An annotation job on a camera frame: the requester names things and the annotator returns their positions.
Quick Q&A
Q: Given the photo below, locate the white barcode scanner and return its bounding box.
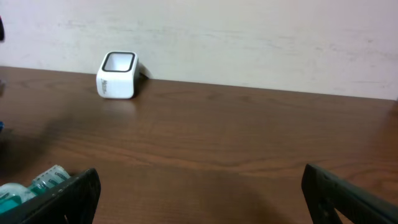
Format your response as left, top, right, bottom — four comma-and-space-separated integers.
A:
96, 51, 139, 99

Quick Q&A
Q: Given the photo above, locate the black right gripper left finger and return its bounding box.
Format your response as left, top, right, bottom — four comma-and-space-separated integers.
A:
1, 168, 101, 224

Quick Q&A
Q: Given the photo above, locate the blue mouthwash bottle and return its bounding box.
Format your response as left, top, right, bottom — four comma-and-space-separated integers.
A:
1, 165, 70, 213

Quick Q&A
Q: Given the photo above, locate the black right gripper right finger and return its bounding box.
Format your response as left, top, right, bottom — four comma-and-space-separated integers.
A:
301, 164, 397, 224

